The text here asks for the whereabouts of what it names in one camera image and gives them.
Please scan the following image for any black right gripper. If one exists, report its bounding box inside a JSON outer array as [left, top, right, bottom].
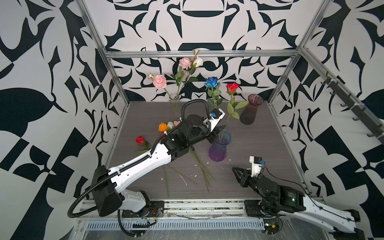
[[231, 167, 274, 205]]

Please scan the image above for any purple blue glass vase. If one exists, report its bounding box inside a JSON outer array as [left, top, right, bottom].
[[209, 130, 232, 163]]

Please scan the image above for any small red artificial rose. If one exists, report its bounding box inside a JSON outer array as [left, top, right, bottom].
[[226, 83, 249, 120]]

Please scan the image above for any blue artificial rose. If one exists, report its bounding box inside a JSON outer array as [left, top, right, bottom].
[[205, 77, 223, 108]]

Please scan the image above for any clear ribbed glass vase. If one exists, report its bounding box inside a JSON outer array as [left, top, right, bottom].
[[169, 93, 181, 120]]

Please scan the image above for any white artificial rose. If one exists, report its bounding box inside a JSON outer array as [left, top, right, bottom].
[[176, 56, 204, 95]]

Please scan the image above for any pink carnation stem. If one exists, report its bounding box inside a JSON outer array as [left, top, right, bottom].
[[148, 74, 172, 99], [175, 49, 200, 97]]

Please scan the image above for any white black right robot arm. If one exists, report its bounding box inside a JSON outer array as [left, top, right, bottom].
[[232, 165, 365, 240]]

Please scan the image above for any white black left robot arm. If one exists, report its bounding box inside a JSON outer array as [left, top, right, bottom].
[[67, 99, 225, 237]]

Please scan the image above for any smoky pink glass vase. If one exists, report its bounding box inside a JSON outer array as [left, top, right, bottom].
[[240, 94, 264, 125]]

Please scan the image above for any cream artificial rose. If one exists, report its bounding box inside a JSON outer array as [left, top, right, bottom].
[[167, 122, 175, 129]]

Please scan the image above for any orange artificial rose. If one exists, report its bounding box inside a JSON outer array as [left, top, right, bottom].
[[158, 123, 168, 132]]

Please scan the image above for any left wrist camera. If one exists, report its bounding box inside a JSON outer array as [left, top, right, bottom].
[[208, 108, 225, 132]]

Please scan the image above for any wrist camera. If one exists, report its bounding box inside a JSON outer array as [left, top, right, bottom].
[[208, 108, 225, 132], [249, 156, 266, 179]]

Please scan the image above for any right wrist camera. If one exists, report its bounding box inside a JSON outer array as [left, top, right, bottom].
[[249, 156, 266, 179]]

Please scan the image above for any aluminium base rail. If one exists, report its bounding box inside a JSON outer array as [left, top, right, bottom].
[[80, 198, 271, 217]]

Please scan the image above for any aluminium frame crossbar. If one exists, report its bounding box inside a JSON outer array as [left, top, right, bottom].
[[104, 50, 298, 59]]

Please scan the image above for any grey wall hook rail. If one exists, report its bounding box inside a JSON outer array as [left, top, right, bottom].
[[320, 71, 384, 139]]

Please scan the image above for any white slotted cable duct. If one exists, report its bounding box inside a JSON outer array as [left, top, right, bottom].
[[85, 218, 266, 231]]

